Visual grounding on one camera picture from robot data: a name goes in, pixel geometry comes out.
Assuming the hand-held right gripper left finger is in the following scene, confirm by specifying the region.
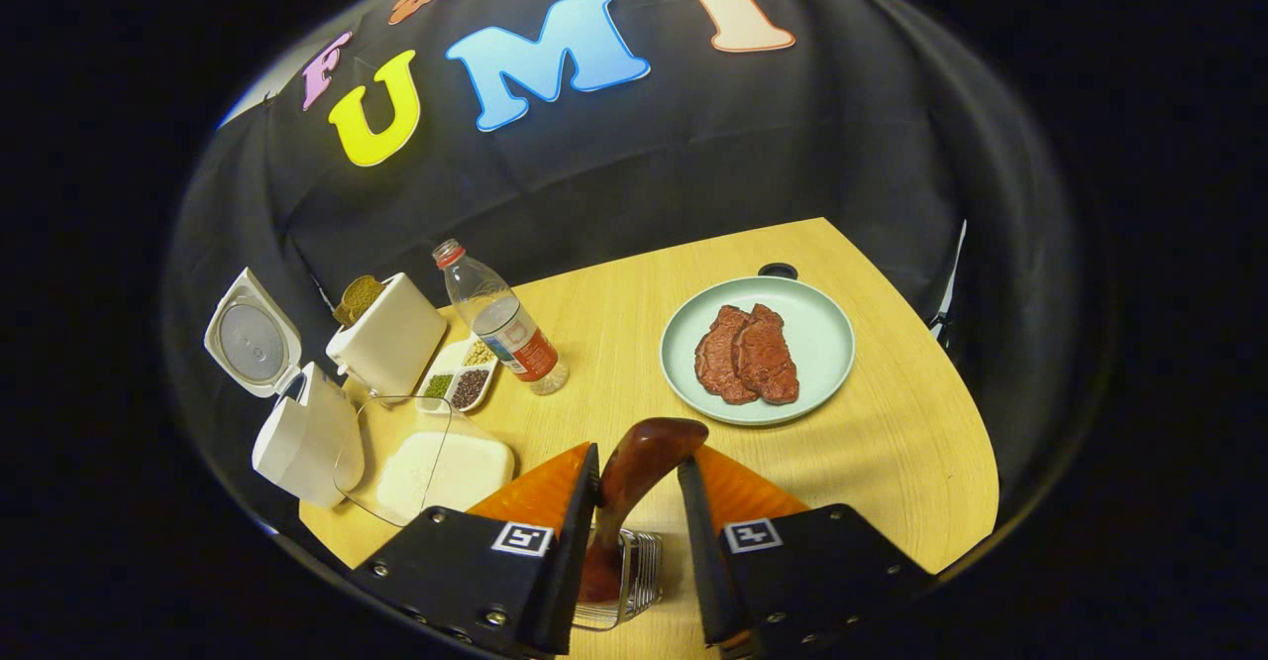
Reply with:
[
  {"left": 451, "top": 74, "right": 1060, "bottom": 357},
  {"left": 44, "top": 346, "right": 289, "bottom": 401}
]
[{"left": 350, "top": 442, "right": 603, "bottom": 660}]

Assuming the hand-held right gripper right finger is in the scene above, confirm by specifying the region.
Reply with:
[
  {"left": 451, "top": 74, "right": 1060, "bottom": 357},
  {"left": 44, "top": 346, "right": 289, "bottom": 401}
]
[{"left": 677, "top": 444, "right": 938, "bottom": 659}]

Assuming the brown wooden spoon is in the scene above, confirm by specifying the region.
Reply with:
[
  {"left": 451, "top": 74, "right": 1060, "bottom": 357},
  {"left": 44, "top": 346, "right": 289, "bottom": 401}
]
[{"left": 578, "top": 417, "right": 711, "bottom": 605}]

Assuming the white rice cooker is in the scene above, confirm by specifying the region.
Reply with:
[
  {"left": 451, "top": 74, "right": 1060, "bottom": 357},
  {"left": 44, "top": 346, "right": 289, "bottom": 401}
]
[{"left": 203, "top": 266, "right": 367, "bottom": 510}]

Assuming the white divided bean dish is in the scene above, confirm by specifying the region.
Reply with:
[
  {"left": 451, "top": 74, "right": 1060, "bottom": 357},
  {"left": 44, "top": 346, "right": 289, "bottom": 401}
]
[{"left": 415, "top": 334, "right": 500, "bottom": 415}]

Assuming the pale green plate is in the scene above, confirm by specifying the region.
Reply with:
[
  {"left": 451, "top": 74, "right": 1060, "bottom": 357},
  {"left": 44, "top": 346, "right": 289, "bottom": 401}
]
[{"left": 659, "top": 275, "right": 857, "bottom": 428}]

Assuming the clear plastic water bottle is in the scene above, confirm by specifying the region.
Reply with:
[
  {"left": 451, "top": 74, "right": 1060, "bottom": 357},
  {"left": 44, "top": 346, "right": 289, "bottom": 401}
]
[{"left": 431, "top": 237, "right": 572, "bottom": 397}]

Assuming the white toaster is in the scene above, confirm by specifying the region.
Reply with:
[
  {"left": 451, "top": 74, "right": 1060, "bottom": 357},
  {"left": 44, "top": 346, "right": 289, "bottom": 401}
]
[{"left": 325, "top": 272, "right": 450, "bottom": 399}]

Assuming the brown bread slice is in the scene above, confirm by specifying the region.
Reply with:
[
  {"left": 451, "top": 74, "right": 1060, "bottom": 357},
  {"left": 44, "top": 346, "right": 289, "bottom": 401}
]
[{"left": 333, "top": 274, "right": 388, "bottom": 328}]

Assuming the black backdrop cloth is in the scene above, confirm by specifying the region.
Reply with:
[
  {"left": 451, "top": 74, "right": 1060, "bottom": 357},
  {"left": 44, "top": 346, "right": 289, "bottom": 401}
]
[{"left": 163, "top": 0, "right": 1086, "bottom": 552}]

